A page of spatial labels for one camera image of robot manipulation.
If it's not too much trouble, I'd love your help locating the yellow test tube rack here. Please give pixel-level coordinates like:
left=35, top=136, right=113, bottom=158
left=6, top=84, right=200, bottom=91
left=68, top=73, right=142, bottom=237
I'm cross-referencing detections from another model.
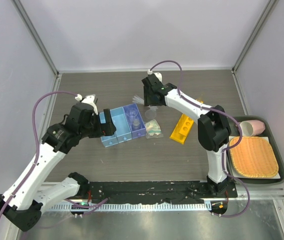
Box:
left=169, top=98, right=204, bottom=146

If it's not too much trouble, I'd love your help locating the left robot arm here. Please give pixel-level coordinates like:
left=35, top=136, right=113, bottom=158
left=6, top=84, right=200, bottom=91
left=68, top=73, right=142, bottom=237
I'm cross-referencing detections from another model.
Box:
left=0, top=102, right=116, bottom=232

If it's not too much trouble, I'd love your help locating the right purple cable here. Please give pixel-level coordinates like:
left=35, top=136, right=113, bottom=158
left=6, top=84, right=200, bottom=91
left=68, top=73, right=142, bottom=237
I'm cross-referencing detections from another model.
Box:
left=149, top=59, right=251, bottom=218

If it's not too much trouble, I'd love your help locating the dark grey tray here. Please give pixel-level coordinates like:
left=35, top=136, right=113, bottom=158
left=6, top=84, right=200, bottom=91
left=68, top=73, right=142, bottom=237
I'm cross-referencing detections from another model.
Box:
left=218, top=115, right=284, bottom=186

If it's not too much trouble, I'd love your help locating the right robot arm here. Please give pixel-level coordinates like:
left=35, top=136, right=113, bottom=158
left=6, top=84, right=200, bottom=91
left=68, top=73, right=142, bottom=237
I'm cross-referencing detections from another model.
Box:
left=142, top=73, right=231, bottom=198

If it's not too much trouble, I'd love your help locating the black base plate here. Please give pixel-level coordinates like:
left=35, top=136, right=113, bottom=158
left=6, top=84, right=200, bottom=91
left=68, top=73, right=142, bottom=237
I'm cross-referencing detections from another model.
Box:
left=69, top=180, right=238, bottom=205

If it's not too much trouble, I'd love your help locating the small clear glass beaker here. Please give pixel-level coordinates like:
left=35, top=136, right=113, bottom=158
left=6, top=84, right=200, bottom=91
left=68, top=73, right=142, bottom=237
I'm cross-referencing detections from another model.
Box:
left=131, top=118, right=141, bottom=131

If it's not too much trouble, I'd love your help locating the white slotted cable duct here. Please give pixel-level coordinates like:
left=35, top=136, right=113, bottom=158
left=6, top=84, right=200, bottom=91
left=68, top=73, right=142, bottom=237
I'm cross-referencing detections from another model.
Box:
left=47, top=201, right=211, bottom=212

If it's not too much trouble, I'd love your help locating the pink paper cup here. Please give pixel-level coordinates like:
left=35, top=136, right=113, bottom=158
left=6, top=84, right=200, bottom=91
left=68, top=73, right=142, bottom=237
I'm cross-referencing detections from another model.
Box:
left=239, top=120, right=266, bottom=137

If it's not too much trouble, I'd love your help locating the larger clear glass beaker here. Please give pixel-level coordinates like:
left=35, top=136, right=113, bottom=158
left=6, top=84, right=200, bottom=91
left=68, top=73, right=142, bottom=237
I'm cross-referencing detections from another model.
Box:
left=126, top=107, right=138, bottom=121

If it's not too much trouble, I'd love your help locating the clear plastic pipettes bundle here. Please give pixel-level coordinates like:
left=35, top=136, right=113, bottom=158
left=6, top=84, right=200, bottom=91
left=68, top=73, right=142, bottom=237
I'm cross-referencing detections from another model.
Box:
left=132, top=95, right=144, bottom=105

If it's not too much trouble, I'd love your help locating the plastic bag with gloves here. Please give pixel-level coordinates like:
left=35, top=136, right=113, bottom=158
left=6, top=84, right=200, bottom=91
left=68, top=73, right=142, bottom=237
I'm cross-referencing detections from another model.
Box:
left=145, top=119, right=163, bottom=139

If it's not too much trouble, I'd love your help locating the blue three-compartment organizer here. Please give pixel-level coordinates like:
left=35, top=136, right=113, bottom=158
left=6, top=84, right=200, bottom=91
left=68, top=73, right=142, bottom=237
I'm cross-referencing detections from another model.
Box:
left=101, top=103, right=146, bottom=148

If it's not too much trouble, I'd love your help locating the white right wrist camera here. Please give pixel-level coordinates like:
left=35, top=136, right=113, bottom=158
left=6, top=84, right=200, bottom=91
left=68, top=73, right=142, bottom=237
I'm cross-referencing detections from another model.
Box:
left=147, top=69, right=162, bottom=82

